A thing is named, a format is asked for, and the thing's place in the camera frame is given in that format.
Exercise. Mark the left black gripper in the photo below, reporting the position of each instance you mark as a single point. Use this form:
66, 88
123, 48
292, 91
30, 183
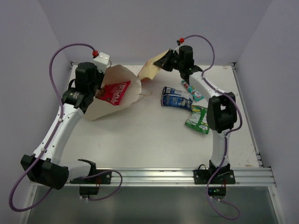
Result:
98, 80

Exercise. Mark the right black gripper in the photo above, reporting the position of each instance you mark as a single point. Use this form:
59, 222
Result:
163, 62

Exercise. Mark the beige cassava chips packet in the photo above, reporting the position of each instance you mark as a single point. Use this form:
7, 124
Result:
149, 70

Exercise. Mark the beige paper bag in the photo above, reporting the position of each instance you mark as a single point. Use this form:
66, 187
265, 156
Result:
117, 74

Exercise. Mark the red Real crisps packet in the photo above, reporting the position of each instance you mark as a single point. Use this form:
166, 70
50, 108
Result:
113, 93

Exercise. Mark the blue snack packet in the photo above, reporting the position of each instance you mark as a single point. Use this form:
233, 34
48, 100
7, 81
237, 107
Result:
176, 98

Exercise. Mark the teal Fox's candy packet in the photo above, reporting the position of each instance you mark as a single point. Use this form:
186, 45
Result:
197, 96

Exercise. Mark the green snack packet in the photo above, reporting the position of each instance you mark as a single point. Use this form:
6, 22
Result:
198, 120

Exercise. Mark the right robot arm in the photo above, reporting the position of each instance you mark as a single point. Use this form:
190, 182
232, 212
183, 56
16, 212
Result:
221, 112

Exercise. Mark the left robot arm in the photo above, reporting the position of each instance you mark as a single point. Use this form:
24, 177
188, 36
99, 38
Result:
44, 166

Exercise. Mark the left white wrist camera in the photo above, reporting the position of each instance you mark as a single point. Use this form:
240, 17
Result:
101, 60

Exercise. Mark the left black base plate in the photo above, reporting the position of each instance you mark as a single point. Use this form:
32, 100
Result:
102, 177

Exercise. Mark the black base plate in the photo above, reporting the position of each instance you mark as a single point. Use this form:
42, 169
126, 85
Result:
102, 177
225, 175

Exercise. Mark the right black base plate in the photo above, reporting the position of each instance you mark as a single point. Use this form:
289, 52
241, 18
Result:
225, 175

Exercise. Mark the aluminium mounting rail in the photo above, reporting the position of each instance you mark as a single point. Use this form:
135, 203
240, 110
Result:
178, 177

